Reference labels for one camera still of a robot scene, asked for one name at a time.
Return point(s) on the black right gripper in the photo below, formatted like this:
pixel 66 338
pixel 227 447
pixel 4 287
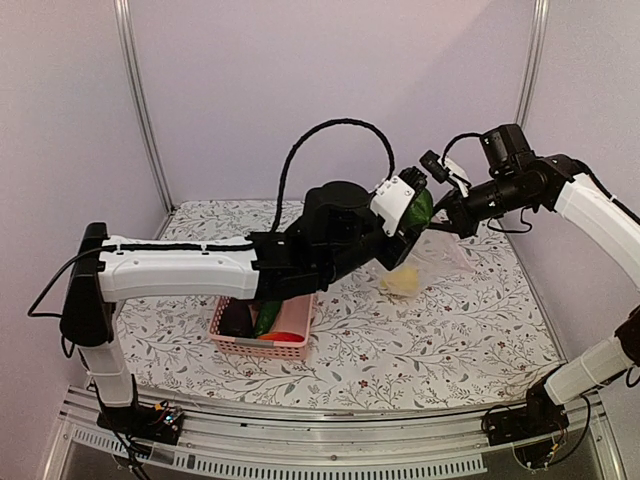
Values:
pixel 461 220

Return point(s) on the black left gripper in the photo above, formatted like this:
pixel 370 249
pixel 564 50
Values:
pixel 403 247

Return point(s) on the yellow pepper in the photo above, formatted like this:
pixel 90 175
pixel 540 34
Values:
pixel 403 281

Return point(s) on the dark green pepper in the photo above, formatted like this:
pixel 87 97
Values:
pixel 418 214

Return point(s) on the clear zip top bag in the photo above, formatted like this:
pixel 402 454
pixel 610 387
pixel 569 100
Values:
pixel 436 255

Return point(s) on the pink plastic basket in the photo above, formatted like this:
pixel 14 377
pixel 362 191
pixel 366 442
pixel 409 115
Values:
pixel 295 316

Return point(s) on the green cucumber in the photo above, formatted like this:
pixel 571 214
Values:
pixel 266 317

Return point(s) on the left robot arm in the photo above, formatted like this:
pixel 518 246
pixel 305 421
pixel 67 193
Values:
pixel 342 227

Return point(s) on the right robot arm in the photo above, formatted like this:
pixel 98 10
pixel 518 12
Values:
pixel 521 179

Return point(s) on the floral tablecloth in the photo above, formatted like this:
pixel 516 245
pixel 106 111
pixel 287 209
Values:
pixel 471 339

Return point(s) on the red orange chili pepper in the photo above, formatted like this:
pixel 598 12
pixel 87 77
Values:
pixel 282 336

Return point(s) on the dark purple eggplant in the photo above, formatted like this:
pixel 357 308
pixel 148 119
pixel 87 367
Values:
pixel 236 320

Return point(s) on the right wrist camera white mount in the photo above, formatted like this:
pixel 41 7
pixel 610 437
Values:
pixel 445 170

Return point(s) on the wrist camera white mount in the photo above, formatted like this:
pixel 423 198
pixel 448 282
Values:
pixel 445 170
pixel 392 198

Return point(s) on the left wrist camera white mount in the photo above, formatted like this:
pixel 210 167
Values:
pixel 392 198

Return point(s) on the aluminium front rail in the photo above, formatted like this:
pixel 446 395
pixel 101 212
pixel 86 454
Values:
pixel 224 439

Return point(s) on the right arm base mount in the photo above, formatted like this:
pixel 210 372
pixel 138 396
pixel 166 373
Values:
pixel 538 416

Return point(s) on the right aluminium frame post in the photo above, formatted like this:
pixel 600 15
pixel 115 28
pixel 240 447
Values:
pixel 533 60

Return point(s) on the aluminium frame post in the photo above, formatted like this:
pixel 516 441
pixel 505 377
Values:
pixel 533 60
pixel 134 76

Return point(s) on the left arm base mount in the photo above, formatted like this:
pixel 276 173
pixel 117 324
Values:
pixel 161 423

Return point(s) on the left aluminium frame post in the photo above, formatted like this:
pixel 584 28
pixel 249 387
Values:
pixel 134 76

